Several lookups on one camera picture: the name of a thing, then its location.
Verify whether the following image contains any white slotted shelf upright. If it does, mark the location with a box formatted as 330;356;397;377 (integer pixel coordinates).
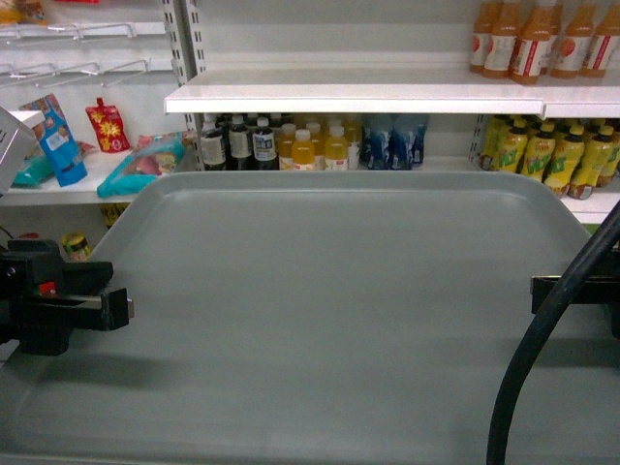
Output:
162;0;207;132

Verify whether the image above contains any dark tea bottle left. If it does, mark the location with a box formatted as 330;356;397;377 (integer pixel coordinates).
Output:
200;113;226;171

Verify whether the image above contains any yellow lemon tea bottle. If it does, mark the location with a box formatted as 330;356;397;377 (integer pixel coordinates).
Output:
543;124;585;198

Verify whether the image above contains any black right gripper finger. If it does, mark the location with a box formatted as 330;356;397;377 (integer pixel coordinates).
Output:
530;276;619;314

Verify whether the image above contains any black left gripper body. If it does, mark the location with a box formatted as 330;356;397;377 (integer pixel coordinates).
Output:
1;239;113;357

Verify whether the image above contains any dark tea bottle middle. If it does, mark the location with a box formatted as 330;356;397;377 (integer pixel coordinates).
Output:
229;114;252;171

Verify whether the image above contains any blue snack pouch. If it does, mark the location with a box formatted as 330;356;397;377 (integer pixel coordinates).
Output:
36;112;87;187

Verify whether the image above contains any teal snack bag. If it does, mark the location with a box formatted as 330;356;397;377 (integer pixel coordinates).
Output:
97;132;187;199

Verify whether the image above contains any orange juice bottle front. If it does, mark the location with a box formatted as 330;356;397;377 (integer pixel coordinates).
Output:
510;1;556;85

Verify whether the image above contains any red spout pouch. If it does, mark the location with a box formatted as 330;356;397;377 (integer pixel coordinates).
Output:
85;97;131;153

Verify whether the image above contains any yellow juice bottle back left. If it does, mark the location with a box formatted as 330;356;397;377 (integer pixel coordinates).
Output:
278;123;296;171

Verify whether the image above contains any dark tea bottle right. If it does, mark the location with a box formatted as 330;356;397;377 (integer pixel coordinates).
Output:
252;116;279;171

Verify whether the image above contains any white upper shelf board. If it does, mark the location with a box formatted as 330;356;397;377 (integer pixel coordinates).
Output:
165;68;619;118

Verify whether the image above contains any yellow juice bottle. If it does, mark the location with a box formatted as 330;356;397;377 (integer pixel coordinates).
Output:
291;129;315;171
325;126;348;171
278;123;296;171

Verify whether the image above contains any blue drink bottle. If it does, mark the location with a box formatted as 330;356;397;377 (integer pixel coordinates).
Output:
362;113;393;171
390;113;429;171

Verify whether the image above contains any orange juice bottle back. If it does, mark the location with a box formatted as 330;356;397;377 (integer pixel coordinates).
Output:
482;1;520;79

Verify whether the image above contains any blue drink bottle left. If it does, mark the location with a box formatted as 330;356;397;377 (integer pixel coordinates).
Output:
362;113;393;171

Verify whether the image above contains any orange juice bottle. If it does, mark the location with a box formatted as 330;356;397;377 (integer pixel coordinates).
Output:
482;1;520;79
510;1;556;85

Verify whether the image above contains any yellow juice bottle front right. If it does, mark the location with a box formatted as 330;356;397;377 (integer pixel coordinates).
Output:
325;126;348;171

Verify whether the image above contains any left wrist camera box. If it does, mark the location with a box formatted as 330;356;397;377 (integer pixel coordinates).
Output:
1;108;44;196

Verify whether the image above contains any thick black cable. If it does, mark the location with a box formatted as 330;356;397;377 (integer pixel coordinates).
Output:
485;201;620;465

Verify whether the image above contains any yellow juice bottle front left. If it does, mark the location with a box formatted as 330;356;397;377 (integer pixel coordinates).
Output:
291;129;315;171

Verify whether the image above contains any dark tea bottle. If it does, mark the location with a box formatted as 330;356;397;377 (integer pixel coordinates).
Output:
252;116;279;171
200;113;226;171
229;114;252;171

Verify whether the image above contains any blue drink bottle right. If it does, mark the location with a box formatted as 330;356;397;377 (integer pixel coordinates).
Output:
390;113;429;171

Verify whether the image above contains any grey rectangular serving tray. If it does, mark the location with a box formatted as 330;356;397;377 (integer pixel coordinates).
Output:
1;171;589;464

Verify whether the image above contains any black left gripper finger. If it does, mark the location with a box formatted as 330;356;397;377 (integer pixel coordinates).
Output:
9;289;134;331

